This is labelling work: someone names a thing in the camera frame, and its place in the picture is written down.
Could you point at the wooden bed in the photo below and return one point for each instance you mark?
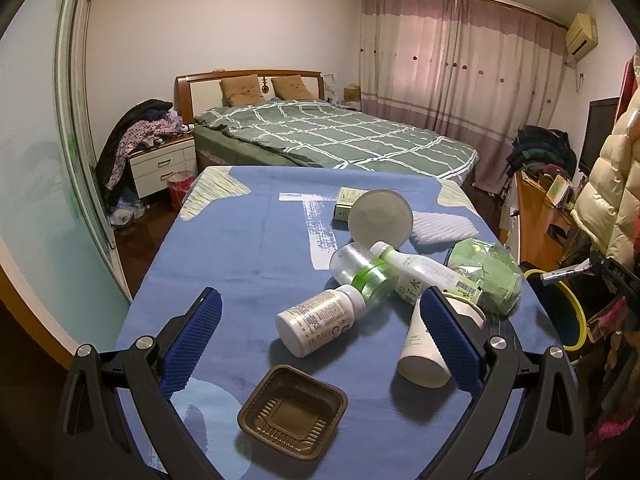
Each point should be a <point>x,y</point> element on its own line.
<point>200,77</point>

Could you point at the plastic bags on floor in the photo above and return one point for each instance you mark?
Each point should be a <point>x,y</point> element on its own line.
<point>125,210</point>

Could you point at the yellow-rimmed black bin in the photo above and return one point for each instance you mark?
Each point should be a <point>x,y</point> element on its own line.
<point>560,320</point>

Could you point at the wall air conditioner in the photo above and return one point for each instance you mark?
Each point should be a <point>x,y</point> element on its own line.
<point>581,32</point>

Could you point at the white paper cup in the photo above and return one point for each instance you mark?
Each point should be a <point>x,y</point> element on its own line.
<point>417,355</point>

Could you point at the white nightstand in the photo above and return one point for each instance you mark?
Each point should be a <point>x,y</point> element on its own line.
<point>160,162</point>

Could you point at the green plastic bag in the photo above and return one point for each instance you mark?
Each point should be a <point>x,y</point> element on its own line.
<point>495,280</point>

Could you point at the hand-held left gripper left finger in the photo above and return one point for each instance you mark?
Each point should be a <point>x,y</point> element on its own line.
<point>195,335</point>

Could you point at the pile of dark clothes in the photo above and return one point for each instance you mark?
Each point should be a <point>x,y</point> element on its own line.
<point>542,150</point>

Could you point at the tissue box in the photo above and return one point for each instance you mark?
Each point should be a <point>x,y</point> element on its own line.
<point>352,95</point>

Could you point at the green plaid duvet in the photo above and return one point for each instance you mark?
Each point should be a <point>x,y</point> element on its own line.
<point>350,135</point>

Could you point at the pink floral garment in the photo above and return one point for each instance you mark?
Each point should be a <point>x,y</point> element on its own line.
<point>615,385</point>

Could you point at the pink curtain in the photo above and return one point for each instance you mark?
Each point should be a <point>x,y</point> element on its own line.
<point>450,70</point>

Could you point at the white foam sheet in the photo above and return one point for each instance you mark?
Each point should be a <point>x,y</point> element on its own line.
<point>445,227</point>

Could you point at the white pill bottle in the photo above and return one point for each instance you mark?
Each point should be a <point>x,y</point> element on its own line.
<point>310,320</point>

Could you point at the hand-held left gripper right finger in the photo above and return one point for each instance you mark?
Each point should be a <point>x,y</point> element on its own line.
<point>450,340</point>

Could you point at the glass sliding wardrobe door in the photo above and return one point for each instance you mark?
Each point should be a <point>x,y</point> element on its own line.
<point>35,185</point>

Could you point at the red bucket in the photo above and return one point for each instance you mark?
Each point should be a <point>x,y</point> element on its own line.
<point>179,190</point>

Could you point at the brown pillow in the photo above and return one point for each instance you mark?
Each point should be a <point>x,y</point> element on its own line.
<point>294,88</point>
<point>240,91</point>

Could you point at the small green and white box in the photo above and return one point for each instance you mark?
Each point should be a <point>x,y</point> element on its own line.
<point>344,205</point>

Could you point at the red garment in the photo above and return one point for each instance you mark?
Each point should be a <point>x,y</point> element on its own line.
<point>631,85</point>

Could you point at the brown plastic tray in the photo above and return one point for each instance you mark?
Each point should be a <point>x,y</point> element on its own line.
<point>295,410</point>

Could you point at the orange wooden desk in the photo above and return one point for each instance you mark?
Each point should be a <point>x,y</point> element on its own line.
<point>535,220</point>

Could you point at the white drink bottle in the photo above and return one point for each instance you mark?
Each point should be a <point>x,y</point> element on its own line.
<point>425,272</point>

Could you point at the clear bottle with green label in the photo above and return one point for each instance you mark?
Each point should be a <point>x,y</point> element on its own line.
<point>350,265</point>

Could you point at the black television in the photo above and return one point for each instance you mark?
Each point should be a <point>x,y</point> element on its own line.
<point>597,135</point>

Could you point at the cream puffer jacket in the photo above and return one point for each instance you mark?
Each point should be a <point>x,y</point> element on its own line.
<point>612,185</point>

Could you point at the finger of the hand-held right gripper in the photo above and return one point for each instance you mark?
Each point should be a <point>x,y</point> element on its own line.
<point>565,273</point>

